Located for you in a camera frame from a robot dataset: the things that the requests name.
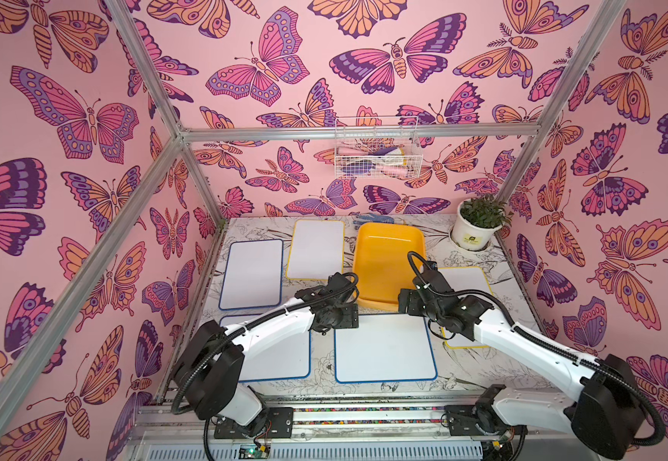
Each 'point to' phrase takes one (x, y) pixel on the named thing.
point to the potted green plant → (476, 219)
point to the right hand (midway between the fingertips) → (411, 296)
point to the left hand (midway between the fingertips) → (349, 317)
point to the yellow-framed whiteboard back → (317, 250)
